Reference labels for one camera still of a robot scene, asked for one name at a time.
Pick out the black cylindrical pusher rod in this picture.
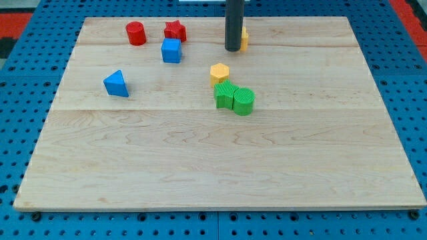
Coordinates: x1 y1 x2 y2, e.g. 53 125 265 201
225 0 245 52

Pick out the yellow block behind rod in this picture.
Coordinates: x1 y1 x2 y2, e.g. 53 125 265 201
240 27 249 51

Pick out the red star block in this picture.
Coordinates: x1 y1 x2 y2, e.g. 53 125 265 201
163 20 187 42

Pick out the yellow hexagon block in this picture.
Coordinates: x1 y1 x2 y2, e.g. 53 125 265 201
209 63 230 87

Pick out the blue cube block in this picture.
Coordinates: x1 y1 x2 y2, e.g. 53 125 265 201
161 38 182 63

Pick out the green star block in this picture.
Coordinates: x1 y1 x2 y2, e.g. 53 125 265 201
213 79 239 110

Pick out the green cylinder block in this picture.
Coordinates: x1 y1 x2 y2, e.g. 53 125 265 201
233 88 256 116

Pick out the red cylinder block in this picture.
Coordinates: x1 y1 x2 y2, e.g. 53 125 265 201
125 21 146 46

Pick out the light wooden board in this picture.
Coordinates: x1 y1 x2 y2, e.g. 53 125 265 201
14 17 426 212

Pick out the blue triangle block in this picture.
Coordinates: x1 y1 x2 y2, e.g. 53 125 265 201
103 70 129 97

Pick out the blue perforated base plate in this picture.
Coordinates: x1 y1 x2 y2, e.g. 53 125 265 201
1 1 426 239

